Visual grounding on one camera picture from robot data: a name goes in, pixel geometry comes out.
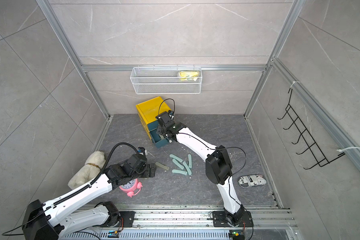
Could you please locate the white wire wall basket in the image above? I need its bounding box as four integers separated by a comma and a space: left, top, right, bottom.
130, 66, 203, 95

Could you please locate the yellow sponge in basket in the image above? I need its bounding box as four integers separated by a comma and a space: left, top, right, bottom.
178, 71, 200, 82

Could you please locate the olive knife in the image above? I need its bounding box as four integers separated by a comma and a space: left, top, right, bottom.
155, 162, 169, 171

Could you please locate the mint knife horizontal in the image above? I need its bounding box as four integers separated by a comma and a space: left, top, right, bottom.
172, 170, 188, 176

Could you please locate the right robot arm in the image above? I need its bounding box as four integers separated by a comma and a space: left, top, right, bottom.
156, 107, 246, 227

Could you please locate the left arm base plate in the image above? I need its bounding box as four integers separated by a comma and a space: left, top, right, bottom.
100, 211, 136, 228

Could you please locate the white plush dog toy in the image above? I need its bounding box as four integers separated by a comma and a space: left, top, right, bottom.
68, 151, 106, 190

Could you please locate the black wire hook rack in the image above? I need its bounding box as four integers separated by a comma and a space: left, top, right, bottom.
277, 89, 346, 170

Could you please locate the pink alarm clock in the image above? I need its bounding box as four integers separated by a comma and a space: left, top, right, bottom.
119, 179, 143, 198

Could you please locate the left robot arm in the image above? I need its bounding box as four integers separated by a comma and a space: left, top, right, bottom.
18, 142, 155, 240

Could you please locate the yellow drawer cabinet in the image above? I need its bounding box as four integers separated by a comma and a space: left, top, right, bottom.
136, 97, 163, 140

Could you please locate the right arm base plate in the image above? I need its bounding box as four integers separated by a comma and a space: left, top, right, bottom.
210, 210, 254, 228

